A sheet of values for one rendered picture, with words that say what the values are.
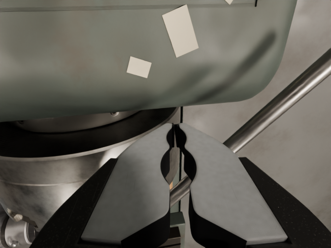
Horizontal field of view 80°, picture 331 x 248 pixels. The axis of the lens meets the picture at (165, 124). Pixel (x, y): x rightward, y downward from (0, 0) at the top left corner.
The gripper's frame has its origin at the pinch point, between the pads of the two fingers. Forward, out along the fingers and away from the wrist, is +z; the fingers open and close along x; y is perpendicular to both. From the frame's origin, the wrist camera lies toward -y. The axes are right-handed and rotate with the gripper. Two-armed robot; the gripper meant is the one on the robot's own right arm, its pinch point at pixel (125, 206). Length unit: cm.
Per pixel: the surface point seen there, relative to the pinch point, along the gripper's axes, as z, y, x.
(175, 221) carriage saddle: 16.3, 33.7, -17.1
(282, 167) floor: 153, 104, -108
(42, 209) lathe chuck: -7.3, -19.9, 15.1
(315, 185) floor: 209, 140, -108
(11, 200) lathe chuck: -11.1, -20.5, 13.7
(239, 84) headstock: 13.6, -34.4, 16.8
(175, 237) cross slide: 15.1, 34.7, -11.2
